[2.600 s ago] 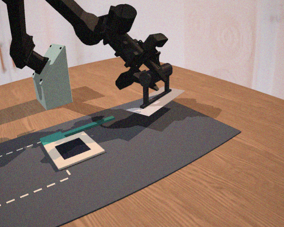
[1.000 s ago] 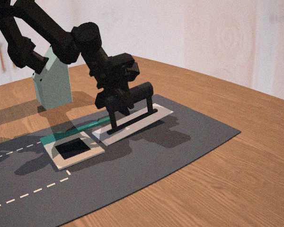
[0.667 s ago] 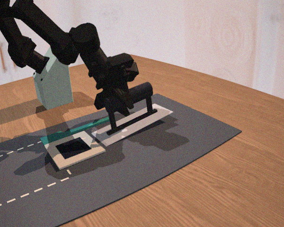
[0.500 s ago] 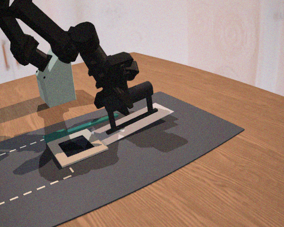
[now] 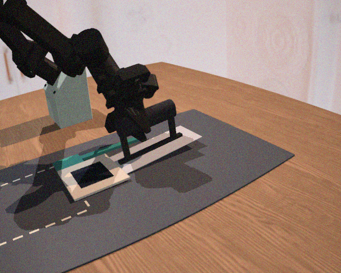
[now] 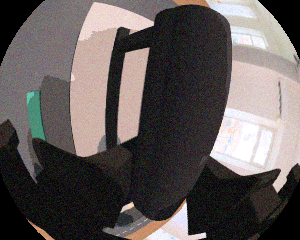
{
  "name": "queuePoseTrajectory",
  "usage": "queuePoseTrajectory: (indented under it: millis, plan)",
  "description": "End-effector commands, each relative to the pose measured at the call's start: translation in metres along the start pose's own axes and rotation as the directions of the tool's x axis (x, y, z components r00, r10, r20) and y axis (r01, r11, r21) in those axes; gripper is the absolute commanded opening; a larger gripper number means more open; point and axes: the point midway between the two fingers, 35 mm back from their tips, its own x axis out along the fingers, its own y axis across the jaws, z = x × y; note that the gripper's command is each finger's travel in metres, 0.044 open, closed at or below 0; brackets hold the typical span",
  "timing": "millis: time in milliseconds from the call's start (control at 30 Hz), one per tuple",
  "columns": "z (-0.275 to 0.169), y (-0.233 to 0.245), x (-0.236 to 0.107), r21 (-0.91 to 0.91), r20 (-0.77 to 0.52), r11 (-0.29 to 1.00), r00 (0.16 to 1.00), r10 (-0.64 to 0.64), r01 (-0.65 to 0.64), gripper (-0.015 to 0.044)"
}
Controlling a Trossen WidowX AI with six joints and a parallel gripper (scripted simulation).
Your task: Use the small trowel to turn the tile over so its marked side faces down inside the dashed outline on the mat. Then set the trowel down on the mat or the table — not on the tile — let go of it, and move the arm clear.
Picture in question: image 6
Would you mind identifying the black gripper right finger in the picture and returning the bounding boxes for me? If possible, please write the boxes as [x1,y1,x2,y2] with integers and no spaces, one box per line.
[186,156,281,236]

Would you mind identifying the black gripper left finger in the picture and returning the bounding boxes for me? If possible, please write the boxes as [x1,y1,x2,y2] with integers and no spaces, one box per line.
[31,136,137,229]

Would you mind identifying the dark grey flat mat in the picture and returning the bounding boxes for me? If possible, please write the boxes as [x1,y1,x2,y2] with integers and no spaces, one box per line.
[0,0,178,237]

